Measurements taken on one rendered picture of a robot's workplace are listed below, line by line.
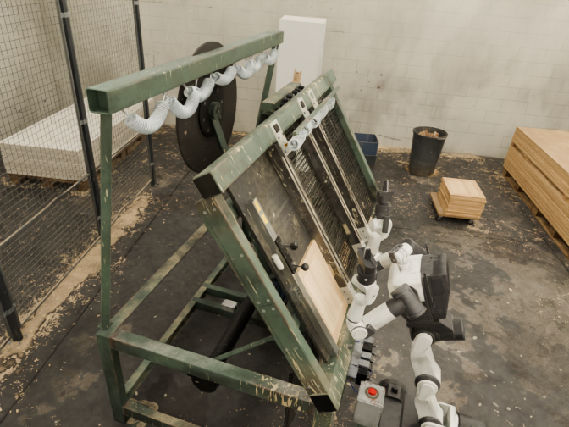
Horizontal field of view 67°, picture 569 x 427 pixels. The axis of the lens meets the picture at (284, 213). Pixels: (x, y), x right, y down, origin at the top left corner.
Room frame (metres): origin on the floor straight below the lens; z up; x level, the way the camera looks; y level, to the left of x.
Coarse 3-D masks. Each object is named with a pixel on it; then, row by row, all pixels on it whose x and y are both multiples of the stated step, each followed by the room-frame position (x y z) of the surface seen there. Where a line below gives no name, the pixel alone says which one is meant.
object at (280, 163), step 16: (272, 128) 2.13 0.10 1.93; (272, 144) 2.19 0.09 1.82; (272, 160) 2.14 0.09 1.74; (288, 160) 2.18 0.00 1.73; (288, 176) 2.12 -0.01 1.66; (288, 192) 2.12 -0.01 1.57; (304, 192) 2.15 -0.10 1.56; (304, 208) 2.09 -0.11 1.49; (304, 224) 2.09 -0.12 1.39; (320, 224) 2.12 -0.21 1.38; (320, 240) 2.06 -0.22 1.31; (336, 256) 2.08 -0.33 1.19; (336, 272) 2.03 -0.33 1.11; (352, 288) 2.04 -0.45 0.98
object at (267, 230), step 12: (252, 204) 1.72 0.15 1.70; (252, 216) 1.72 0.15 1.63; (264, 228) 1.71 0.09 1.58; (276, 252) 1.69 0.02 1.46; (288, 276) 1.67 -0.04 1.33; (300, 288) 1.65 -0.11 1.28; (312, 312) 1.63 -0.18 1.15; (312, 324) 1.63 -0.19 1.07; (324, 324) 1.65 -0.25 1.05; (324, 336) 1.61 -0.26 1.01; (336, 348) 1.62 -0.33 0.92
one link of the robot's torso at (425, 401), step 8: (424, 384) 1.65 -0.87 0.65; (432, 384) 1.64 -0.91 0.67; (416, 392) 1.66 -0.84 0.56; (424, 392) 1.64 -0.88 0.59; (432, 392) 1.63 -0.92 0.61; (416, 400) 1.67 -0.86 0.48; (424, 400) 1.64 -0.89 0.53; (432, 400) 1.67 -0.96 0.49; (416, 408) 1.69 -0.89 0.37; (424, 408) 1.68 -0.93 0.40; (432, 408) 1.67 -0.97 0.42; (440, 408) 1.73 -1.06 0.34; (424, 416) 1.67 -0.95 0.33; (432, 416) 1.66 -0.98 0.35; (440, 416) 1.68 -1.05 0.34; (440, 424) 1.63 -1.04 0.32
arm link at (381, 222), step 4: (376, 212) 2.14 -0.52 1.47; (376, 216) 2.14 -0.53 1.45; (380, 216) 2.12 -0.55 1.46; (384, 216) 2.11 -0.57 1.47; (388, 216) 2.11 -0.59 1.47; (372, 220) 2.12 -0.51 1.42; (376, 220) 2.12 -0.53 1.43; (380, 220) 2.11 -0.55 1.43; (384, 220) 2.09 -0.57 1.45; (388, 220) 2.09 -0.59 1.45; (372, 224) 2.11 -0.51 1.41; (376, 224) 2.10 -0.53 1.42; (380, 224) 2.11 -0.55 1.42; (384, 224) 2.08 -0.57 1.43; (388, 224) 2.08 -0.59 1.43; (372, 228) 2.10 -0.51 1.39; (376, 228) 2.09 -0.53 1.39; (380, 228) 2.10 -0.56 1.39; (384, 228) 2.07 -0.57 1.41; (388, 228) 2.08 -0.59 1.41; (384, 232) 2.07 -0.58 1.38
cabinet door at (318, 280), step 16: (304, 256) 1.90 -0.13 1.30; (320, 256) 2.03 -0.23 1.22; (304, 272) 1.80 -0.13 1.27; (320, 272) 1.94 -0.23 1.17; (320, 288) 1.85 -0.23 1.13; (336, 288) 1.99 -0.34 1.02; (320, 304) 1.76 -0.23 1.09; (336, 304) 1.89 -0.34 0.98; (336, 320) 1.80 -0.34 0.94; (336, 336) 1.71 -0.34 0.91
